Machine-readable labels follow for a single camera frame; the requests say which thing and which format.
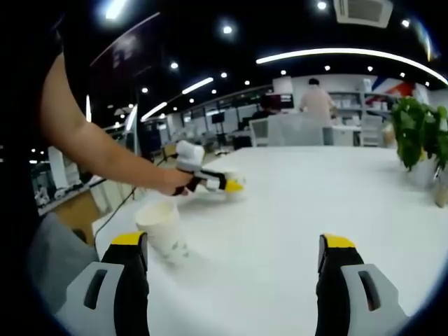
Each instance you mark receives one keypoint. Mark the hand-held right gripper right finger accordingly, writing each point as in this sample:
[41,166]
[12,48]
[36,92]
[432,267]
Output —
[336,290]

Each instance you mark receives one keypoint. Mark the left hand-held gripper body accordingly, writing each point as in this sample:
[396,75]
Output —
[189,154]

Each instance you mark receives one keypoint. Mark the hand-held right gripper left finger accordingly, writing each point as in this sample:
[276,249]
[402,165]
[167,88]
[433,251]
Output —
[126,280]

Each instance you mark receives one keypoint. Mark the person's left hand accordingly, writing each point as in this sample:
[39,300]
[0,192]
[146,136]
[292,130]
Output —
[176,182]

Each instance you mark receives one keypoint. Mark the brown cardboard box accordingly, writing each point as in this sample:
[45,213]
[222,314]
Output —
[169,150]

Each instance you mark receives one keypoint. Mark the black monitor on stand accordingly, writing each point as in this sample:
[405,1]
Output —
[217,118]

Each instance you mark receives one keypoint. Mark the black cabinet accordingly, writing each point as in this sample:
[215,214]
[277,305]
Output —
[241,141]

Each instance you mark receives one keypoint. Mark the white office chair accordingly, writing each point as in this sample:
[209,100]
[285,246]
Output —
[259,133]
[371,131]

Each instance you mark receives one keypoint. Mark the open laptop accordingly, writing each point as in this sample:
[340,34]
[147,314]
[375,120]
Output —
[132,119]

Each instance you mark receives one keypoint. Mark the grey plastic chair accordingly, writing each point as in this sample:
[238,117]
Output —
[56,252]
[297,131]

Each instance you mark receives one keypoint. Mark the white table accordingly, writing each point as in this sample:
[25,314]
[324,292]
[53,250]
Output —
[280,227]

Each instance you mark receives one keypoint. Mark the wooden side desk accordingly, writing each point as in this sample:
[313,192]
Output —
[73,210]

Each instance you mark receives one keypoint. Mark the white plant pot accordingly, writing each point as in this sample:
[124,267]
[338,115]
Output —
[425,175]

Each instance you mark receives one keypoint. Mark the white storage shelves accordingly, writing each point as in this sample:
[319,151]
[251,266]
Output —
[350,105]

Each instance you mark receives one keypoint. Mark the green potted plant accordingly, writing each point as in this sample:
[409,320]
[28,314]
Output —
[409,133]

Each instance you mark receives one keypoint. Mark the curved ceiling light strip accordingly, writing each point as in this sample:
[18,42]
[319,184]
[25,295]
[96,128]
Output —
[350,51]

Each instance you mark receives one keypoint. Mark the ceiling air conditioner unit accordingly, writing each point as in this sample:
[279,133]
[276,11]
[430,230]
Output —
[362,12]

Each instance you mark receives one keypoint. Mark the dark wall monitor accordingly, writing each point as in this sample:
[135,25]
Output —
[281,101]

